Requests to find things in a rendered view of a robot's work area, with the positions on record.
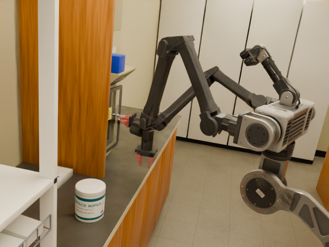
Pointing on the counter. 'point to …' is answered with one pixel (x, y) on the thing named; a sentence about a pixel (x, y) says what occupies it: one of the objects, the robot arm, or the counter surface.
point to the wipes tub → (89, 200)
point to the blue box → (118, 63)
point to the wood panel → (70, 83)
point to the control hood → (122, 73)
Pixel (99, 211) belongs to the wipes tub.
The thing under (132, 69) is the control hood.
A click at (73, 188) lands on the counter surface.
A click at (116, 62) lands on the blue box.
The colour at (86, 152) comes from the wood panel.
